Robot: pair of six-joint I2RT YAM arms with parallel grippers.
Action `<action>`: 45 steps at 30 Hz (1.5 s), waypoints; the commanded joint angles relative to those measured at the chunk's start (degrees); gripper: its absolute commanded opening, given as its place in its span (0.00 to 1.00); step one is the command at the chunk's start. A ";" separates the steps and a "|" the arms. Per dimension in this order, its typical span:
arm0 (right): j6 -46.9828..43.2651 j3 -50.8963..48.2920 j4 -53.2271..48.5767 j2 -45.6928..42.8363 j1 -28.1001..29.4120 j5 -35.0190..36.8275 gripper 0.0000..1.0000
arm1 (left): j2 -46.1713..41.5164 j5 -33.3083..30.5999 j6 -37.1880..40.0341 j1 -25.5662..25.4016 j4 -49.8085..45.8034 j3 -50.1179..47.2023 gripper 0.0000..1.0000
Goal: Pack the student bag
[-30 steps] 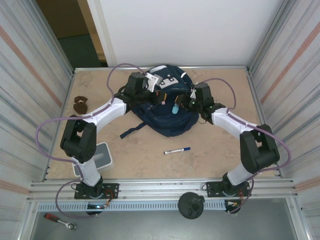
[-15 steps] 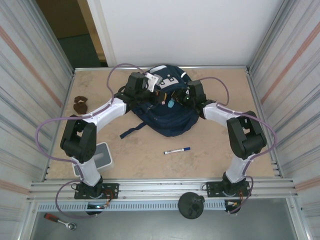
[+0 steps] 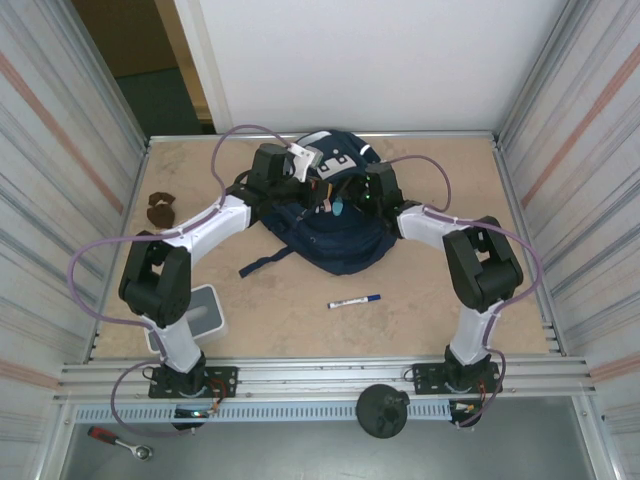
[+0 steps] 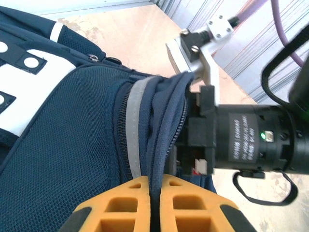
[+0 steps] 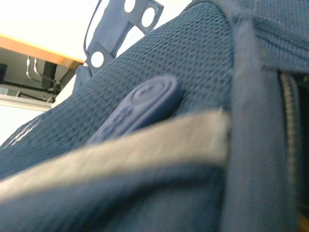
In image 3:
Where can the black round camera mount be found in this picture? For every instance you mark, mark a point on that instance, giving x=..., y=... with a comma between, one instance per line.
x=380, y=412

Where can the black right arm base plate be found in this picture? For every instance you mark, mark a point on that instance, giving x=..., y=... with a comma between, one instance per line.
x=425, y=380

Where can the aluminium table edge rail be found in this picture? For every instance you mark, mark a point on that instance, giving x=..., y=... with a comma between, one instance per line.
x=175, y=138

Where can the brown plush charm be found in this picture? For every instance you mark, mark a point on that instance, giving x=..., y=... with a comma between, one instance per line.
x=160, y=212

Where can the small control board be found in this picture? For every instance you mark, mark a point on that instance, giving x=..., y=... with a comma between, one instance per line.
x=195, y=414
x=465, y=410

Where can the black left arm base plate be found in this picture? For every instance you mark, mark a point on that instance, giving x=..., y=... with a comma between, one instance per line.
x=225, y=380

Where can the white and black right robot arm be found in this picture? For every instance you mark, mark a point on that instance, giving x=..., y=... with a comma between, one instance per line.
x=485, y=270

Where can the white door frame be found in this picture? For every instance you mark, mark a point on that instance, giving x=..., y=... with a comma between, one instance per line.
x=200, y=60

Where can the blue and white marker pen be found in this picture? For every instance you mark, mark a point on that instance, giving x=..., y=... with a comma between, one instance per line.
x=352, y=301

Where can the navy blue backpack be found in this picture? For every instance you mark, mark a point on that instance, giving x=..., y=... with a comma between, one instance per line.
x=340, y=245

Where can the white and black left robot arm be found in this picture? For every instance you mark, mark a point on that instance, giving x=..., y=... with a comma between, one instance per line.
x=155, y=285

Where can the aluminium mounting rail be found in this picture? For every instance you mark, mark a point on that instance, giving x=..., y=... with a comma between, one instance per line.
x=320, y=380

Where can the white and grey tissue box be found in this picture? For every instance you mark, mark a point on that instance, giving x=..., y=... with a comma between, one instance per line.
x=210, y=315

